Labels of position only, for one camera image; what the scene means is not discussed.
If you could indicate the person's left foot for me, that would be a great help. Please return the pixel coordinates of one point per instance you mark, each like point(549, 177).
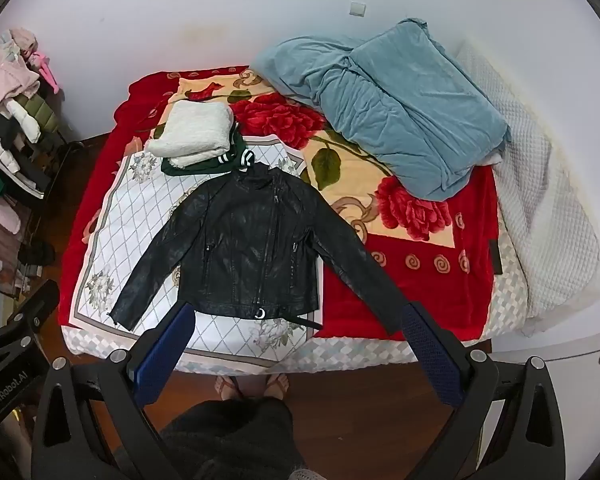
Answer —
point(227, 387)

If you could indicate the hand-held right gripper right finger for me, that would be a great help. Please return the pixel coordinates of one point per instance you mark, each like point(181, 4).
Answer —
point(430, 355)

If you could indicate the red floral blanket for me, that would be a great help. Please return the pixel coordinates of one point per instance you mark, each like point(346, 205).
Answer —
point(430, 280)

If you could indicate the white diamond-grid printed cloth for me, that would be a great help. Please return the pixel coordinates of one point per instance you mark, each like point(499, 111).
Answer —
point(130, 210)

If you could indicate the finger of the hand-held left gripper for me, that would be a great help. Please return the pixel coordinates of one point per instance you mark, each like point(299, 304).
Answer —
point(35, 310)

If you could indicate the bed with checked sheet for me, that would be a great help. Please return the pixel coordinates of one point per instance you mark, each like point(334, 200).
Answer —
point(380, 352)

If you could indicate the olive puffer jacket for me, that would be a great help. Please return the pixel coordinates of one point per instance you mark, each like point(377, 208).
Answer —
point(45, 112)

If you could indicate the white puffer jacket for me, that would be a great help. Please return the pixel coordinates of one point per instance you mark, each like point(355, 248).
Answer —
point(22, 117)

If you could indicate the blue-grey quilt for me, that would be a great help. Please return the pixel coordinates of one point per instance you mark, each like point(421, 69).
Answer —
point(405, 110)

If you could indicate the white quilted bedcover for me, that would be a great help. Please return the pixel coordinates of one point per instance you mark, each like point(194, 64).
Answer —
point(530, 185)

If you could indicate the black bag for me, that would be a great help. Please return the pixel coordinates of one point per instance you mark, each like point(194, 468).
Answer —
point(37, 251)

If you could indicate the green sweater with striped cuffs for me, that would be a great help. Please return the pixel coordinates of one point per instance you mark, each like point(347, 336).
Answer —
point(195, 167)

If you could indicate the pink clothes hanger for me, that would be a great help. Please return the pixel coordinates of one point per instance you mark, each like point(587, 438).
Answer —
point(47, 70)

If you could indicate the person's right foot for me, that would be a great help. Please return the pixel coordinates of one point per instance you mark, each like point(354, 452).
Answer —
point(277, 385)

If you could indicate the white fluffy folded sweater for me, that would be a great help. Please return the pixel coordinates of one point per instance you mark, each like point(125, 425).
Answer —
point(192, 127)

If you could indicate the person's dark skirt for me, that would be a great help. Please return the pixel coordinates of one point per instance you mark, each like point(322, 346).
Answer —
point(235, 440)

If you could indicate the white wall switch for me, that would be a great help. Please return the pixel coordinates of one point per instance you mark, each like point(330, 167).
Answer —
point(357, 8)

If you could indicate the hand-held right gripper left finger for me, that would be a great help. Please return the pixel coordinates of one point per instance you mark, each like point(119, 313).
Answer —
point(162, 355)

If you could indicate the pink crumpled garment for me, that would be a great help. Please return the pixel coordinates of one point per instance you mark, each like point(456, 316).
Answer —
point(5, 70)

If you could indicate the person's foot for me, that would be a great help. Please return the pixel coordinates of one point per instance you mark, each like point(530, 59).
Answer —
point(227, 387)
point(277, 385)

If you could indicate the black leather jacket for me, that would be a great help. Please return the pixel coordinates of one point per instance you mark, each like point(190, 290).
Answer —
point(250, 245)

